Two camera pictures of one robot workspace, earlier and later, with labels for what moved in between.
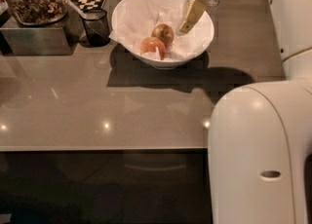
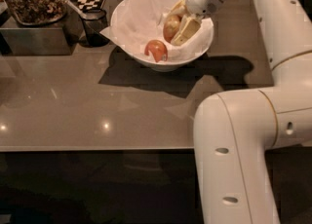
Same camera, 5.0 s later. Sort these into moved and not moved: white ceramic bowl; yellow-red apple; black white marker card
Moved: yellow-red apple
Not moved: black white marker card; white ceramic bowl
